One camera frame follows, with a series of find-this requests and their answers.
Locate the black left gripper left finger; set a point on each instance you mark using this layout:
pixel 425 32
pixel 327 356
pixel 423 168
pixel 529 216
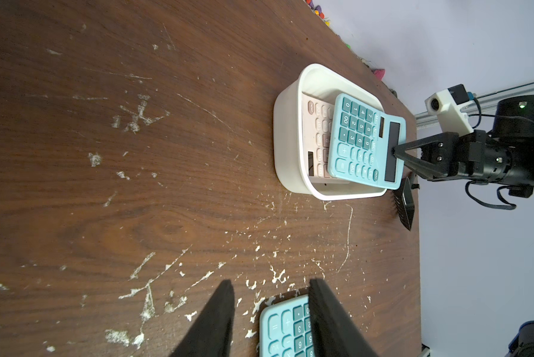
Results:
pixel 211 333

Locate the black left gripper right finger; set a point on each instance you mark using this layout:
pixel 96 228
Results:
pixel 333 332

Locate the black comb piece on table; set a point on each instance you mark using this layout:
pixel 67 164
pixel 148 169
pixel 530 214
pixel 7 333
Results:
pixel 404 199

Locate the white plastic storage box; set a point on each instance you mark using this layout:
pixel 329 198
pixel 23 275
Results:
pixel 290 158

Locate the teal calculator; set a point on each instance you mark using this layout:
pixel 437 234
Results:
pixel 361 144
pixel 285 329

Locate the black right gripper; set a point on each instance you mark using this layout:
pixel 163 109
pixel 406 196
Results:
pixel 477 157

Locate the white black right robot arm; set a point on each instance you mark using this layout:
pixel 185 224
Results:
pixel 477 223

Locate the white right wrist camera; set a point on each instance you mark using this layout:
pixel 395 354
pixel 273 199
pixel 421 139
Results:
pixel 447 105

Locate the pink calculator front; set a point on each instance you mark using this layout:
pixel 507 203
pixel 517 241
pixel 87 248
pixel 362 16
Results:
pixel 317 118

